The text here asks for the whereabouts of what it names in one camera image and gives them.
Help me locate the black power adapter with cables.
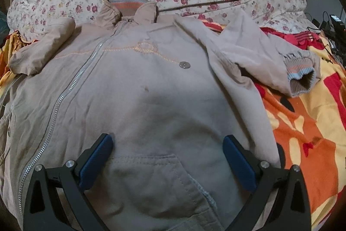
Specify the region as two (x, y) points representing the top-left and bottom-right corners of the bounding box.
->
(305, 10), (346, 64)

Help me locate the beige zip jacket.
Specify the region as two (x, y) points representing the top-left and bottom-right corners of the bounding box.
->
(0, 0), (322, 231)

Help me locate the orange yellow red printed blanket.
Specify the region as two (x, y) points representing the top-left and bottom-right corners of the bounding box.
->
(0, 20), (346, 231)

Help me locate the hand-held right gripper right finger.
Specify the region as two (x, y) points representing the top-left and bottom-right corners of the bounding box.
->
(222, 135), (311, 231)

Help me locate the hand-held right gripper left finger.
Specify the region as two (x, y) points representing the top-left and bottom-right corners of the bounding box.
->
(23, 133), (114, 231)

